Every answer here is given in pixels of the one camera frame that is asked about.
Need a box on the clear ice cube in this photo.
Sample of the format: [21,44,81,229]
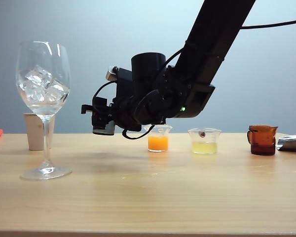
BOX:
[24,64,53,87]
[45,79,71,104]
[18,82,46,103]

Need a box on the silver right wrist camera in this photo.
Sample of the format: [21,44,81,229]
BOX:
[105,65,120,81]

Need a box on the clear stemmed wine glass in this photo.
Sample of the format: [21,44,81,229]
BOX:
[15,40,73,181]

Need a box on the black looped gripper cable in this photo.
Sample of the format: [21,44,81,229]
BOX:
[122,123,155,140]

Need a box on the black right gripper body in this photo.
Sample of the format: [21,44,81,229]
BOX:
[112,68,143,132]

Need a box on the beige paper cup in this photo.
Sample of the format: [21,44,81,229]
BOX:
[23,113,56,151]

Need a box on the beaker with yellow liquid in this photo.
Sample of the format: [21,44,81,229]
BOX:
[187,127,222,155]

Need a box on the clear cup with orange juice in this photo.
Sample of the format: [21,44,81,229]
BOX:
[144,124,173,153]

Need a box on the smoky grey measuring cup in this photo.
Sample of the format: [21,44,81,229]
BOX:
[92,120,116,136]

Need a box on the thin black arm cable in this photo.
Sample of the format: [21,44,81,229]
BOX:
[240,17,296,30]

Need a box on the amber measuring cup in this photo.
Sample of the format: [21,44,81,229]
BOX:
[246,125,279,156]

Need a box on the black camera cable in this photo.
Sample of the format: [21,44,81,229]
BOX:
[92,80,117,104]

